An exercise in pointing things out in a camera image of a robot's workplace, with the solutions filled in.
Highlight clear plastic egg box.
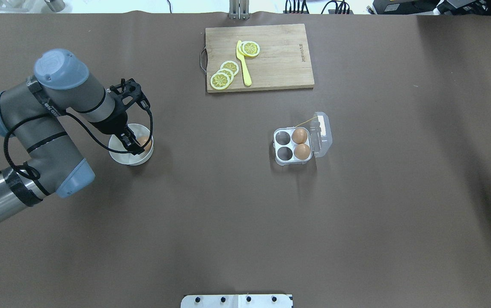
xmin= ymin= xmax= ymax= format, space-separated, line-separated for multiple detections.
xmin=272 ymin=112 xmax=333 ymax=166

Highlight lemon slice near knife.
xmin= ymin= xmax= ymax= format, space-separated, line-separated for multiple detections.
xmin=238 ymin=41 xmax=261 ymax=58

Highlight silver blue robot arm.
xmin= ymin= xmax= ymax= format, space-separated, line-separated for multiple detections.
xmin=0 ymin=48 xmax=153 ymax=223

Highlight white pedestal column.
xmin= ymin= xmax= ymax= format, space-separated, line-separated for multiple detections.
xmin=180 ymin=294 xmax=294 ymax=308

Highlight lemon slice outer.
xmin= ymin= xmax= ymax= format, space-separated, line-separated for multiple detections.
xmin=210 ymin=72 xmax=231 ymax=90

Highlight black monitor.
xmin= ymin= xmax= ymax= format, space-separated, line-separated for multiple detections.
xmin=367 ymin=0 xmax=491 ymax=16

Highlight small steel cup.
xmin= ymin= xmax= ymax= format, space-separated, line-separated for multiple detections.
xmin=44 ymin=0 xmax=66 ymax=12

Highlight brown egg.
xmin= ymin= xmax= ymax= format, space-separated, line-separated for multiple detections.
xmin=294 ymin=143 xmax=312 ymax=160
xmin=292 ymin=127 xmax=308 ymax=144
xmin=137 ymin=135 xmax=152 ymax=152

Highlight white cup rack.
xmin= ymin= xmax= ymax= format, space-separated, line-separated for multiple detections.
xmin=0 ymin=0 xmax=36 ymax=12

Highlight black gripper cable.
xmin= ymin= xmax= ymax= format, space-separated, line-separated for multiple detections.
xmin=0 ymin=90 xmax=154 ymax=180

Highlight white ceramic bowl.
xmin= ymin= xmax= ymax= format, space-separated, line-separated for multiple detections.
xmin=108 ymin=124 xmax=154 ymax=166

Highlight wooden cutting board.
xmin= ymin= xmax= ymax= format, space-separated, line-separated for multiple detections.
xmin=200 ymin=24 xmax=315 ymax=93

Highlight brown table mat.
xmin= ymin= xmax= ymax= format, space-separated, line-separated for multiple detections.
xmin=0 ymin=12 xmax=491 ymax=308

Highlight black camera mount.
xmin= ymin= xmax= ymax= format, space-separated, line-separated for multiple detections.
xmin=107 ymin=78 xmax=151 ymax=113

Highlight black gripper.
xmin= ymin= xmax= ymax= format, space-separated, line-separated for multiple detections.
xmin=89 ymin=100 xmax=147 ymax=155

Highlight lemon slice inner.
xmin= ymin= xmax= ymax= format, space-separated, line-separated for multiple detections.
xmin=220 ymin=60 xmax=240 ymax=76

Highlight aluminium frame post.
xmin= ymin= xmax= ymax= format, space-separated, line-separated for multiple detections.
xmin=228 ymin=0 xmax=250 ymax=20

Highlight lemon slice middle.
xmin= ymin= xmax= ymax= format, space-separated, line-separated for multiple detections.
xmin=217 ymin=68 xmax=234 ymax=83

